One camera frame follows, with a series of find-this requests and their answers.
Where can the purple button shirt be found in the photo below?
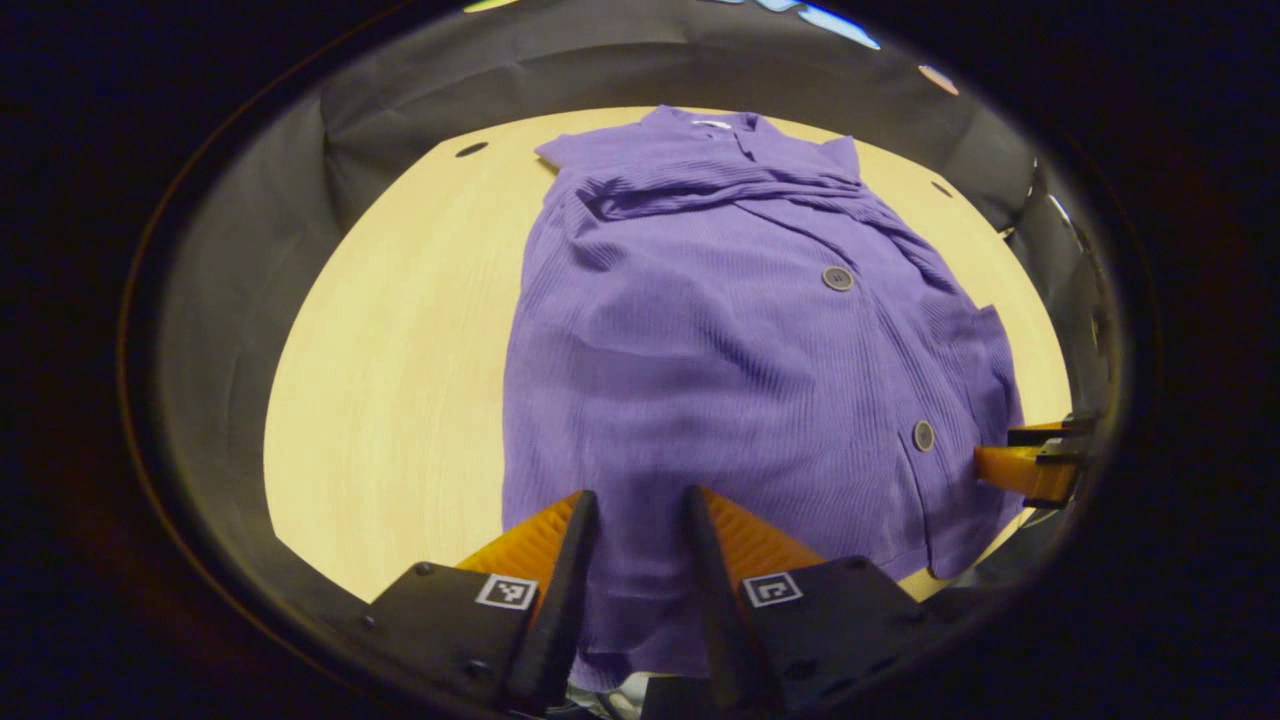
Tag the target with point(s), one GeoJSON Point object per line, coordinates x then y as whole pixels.
{"type": "Point", "coordinates": [700, 380]}

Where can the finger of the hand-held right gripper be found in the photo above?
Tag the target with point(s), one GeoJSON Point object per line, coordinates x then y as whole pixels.
{"type": "Point", "coordinates": [1025, 472]}

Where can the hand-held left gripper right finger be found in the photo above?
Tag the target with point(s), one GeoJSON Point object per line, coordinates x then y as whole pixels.
{"type": "Point", "coordinates": [715, 610]}

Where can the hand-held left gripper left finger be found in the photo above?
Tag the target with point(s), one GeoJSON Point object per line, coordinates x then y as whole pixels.
{"type": "Point", "coordinates": [560, 620]}

